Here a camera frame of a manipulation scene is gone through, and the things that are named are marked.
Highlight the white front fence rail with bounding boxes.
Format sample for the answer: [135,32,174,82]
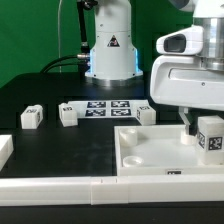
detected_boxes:
[0,174,224,206]

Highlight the white left fence block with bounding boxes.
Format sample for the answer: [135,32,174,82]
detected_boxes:
[0,135,14,171]

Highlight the black cables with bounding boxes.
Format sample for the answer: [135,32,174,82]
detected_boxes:
[40,54,92,74]

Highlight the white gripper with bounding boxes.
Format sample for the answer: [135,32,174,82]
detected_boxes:
[150,25,224,135]

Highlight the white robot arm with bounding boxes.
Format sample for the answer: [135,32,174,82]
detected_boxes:
[85,0,224,116]

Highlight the white square table top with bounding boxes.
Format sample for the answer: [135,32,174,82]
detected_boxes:
[114,125,224,176]

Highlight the white sheet with markers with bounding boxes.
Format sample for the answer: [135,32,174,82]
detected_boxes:
[69,100,149,118]

